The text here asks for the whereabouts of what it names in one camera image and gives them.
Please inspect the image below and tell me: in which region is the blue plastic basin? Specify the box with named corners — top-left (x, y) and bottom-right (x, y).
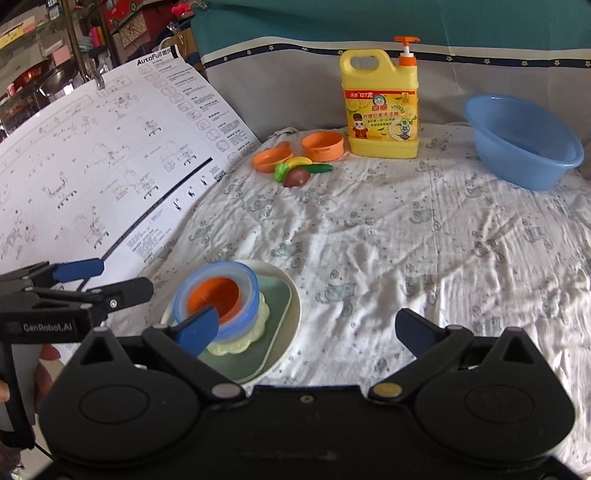
top-left (464, 95), bottom-right (585, 191)

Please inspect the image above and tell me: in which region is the green square plate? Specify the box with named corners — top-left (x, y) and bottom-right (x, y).
top-left (198, 271), bottom-right (293, 384)

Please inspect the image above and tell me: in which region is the white cat-printed blanket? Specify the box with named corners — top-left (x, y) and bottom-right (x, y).
top-left (60, 119), bottom-right (591, 468)

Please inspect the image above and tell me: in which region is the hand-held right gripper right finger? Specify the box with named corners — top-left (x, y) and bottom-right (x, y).
top-left (368, 308), bottom-right (551, 403)

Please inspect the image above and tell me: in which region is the yellow flower-shaped small plate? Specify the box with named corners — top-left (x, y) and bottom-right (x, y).
top-left (205, 291), bottom-right (270, 356)

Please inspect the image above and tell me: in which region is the brown toy onion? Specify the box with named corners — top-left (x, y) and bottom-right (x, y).
top-left (283, 167), bottom-right (310, 189)

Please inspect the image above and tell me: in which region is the white instruction sheet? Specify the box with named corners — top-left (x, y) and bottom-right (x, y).
top-left (0, 45), bottom-right (262, 297)

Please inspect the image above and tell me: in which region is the teal grey star-striped sheet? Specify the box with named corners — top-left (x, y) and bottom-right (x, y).
top-left (190, 0), bottom-right (591, 144)

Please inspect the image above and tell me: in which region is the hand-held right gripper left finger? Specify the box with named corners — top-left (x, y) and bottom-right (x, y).
top-left (69, 305), bottom-right (246, 403)

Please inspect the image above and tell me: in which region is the person's left hand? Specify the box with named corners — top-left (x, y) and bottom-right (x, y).
top-left (36, 344), bottom-right (62, 394)

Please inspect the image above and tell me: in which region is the blue transparent bowl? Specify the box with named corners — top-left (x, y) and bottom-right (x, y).
top-left (172, 261), bottom-right (260, 345)

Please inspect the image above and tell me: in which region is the wide orange bowl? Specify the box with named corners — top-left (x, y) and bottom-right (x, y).
top-left (302, 130), bottom-right (346, 162)

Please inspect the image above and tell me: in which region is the white round plate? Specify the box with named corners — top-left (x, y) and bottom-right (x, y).
top-left (159, 259), bottom-right (302, 385)

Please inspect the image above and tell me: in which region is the cluttered store shelf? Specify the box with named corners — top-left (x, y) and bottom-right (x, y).
top-left (0, 0), bottom-right (204, 134)

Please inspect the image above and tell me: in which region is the yellow detergent pump bottle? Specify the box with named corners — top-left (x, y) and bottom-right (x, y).
top-left (339, 36), bottom-right (420, 160)

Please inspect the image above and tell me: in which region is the small orange bowl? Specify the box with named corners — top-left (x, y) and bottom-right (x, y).
top-left (187, 276), bottom-right (243, 320)

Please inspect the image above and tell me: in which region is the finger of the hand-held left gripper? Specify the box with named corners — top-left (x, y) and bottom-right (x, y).
top-left (52, 258), bottom-right (105, 283)
top-left (85, 277), bottom-right (155, 311)

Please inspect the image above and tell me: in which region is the orange toy pan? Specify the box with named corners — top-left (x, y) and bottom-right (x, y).
top-left (252, 141), bottom-right (295, 173)

